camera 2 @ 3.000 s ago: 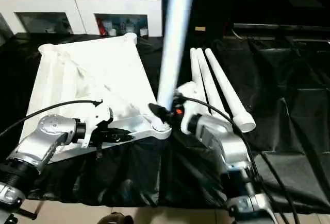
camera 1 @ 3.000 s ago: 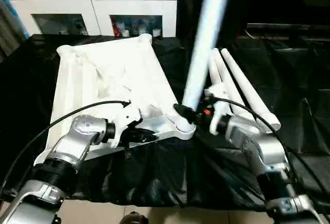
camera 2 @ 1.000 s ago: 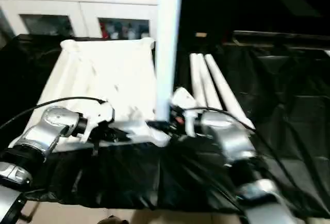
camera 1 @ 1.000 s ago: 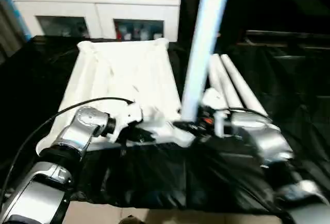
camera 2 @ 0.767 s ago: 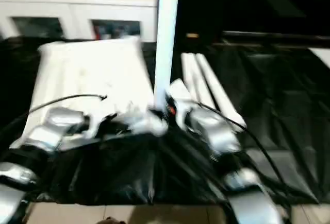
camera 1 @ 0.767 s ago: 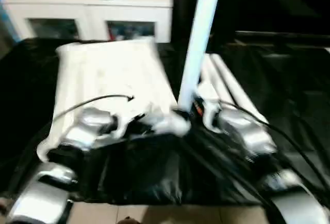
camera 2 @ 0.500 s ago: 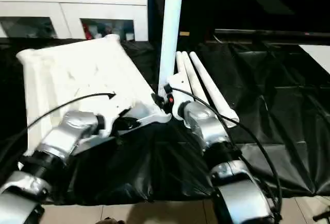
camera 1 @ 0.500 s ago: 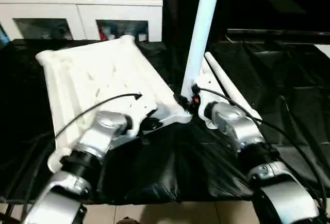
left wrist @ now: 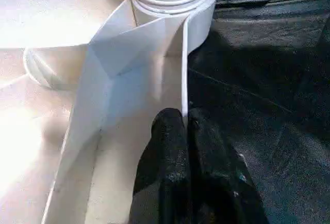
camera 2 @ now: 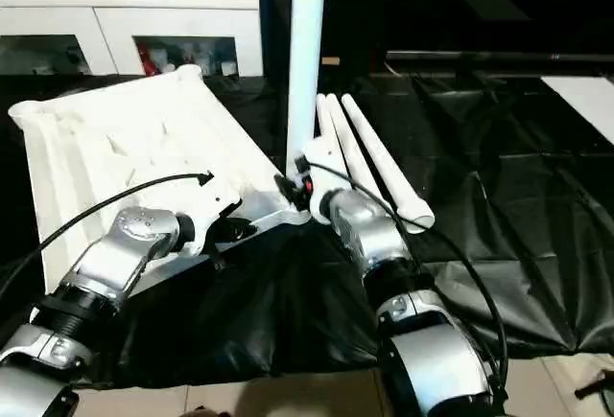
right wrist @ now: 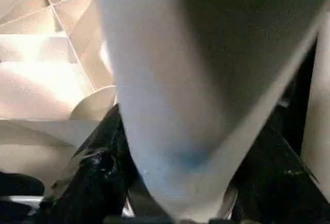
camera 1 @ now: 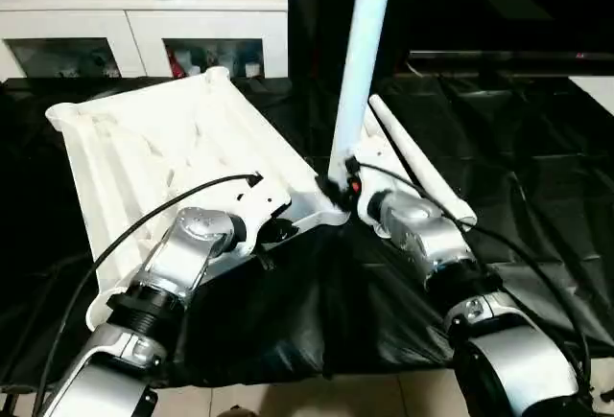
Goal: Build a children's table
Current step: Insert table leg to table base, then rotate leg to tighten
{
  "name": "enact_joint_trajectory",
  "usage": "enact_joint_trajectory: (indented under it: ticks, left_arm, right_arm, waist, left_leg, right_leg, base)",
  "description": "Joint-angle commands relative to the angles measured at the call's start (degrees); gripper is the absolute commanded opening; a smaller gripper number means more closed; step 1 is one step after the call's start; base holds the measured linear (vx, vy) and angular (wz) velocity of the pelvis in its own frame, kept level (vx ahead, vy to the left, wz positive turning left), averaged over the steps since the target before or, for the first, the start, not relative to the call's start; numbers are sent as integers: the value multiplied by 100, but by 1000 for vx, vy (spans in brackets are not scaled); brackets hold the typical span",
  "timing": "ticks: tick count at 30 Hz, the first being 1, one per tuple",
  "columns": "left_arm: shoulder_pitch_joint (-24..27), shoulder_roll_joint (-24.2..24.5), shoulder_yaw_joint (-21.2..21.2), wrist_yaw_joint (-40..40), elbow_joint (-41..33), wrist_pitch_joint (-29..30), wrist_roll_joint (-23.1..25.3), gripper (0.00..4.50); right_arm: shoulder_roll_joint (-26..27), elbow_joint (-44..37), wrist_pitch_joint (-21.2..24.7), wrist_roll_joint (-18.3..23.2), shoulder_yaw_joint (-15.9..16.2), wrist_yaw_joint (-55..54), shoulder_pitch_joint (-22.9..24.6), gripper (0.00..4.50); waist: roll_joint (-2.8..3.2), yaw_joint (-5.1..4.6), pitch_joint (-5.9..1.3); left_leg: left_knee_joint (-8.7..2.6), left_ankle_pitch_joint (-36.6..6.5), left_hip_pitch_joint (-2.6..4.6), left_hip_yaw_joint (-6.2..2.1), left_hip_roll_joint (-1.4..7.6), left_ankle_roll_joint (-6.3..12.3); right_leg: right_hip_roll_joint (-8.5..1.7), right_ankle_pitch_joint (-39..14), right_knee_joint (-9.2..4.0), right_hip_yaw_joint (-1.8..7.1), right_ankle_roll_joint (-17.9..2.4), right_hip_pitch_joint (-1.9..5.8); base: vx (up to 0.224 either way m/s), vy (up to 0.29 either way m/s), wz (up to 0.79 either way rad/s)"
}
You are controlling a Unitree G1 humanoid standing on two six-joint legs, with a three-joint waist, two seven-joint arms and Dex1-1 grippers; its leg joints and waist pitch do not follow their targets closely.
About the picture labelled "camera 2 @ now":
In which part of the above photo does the white plastic table leg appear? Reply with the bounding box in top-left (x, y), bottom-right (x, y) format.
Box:
top-left (315, 93), bottom-right (337, 143)
top-left (340, 93), bottom-right (437, 236)
top-left (282, 0), bottom-right (330, 183)
top-left (324, 93), bottom-right (385, 197)

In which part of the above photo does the black left wrist camera cable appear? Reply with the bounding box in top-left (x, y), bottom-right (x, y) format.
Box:
top-left (0, 171), bottom-right (216, 296)

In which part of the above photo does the white cabinet with glass doors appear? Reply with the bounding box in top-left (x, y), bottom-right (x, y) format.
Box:
top-left (0, 0), bottom-right (264, 78)

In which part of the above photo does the white plastic table top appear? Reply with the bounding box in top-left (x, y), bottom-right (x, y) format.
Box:
top-left (8, 64), bottom-right (313, 296)

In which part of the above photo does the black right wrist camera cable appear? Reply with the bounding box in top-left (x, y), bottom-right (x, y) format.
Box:
top-left (295, 155), bottom-right (510, 408)

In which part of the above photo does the black stick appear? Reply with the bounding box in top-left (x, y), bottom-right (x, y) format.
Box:
top-left (574, 367), bottom-right (614, 400)

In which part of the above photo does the flat white board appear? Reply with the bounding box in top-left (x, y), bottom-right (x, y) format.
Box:
top-left (539, 75), bottom-right (614, 146)

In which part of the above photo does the black mat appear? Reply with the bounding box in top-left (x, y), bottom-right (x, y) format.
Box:
top-left (0, 71), bottom-right (614, 389)

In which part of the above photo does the long black bar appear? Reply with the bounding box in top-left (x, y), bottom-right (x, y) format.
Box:
top-left (385, 49), bottom-right (614, 64)

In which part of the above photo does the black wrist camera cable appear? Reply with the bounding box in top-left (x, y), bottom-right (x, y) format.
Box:
top-left (0, 171), bottom-right (216, 296)
top-left (295, 155), bottom-right (510, 408)

